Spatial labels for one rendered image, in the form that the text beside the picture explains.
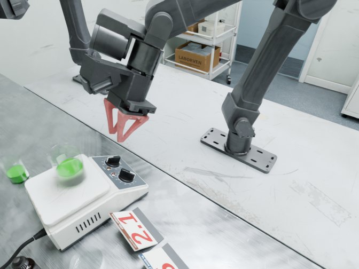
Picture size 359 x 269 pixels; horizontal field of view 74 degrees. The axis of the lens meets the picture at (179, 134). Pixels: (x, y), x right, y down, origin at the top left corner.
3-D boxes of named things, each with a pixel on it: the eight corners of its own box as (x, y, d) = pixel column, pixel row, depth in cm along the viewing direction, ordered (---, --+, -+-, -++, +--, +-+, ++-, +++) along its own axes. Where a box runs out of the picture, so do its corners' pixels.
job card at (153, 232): (138, 207, 50) (135, 196, 48) (164, 238, 45) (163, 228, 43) (111, 224, 47) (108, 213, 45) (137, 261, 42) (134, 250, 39)
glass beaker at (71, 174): (53, 189, 43) (37, 158, 38) (69, 167, 48) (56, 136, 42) (84, 194, 43) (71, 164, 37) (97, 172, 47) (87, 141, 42)
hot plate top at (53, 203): (84, 155, 51) (83, 151, 50) (113, 189, 44) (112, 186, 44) (24, 184, 45) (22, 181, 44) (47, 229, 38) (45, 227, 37)
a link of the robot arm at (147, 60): (118, 69, 43) (131, 30, 40) (119, 64, 48) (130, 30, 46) (154, 82, 45) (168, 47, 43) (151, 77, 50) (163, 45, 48)
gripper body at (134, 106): (129, 113, 43) (143, 75, 41) (102, 91, 49) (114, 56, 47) (154, 116, 48) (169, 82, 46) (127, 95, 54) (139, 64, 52)
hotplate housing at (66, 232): (119, 161, 60) (114, 137, 55) (150, 194, 53) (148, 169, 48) (25, 213, 49) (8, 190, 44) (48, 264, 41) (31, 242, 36)
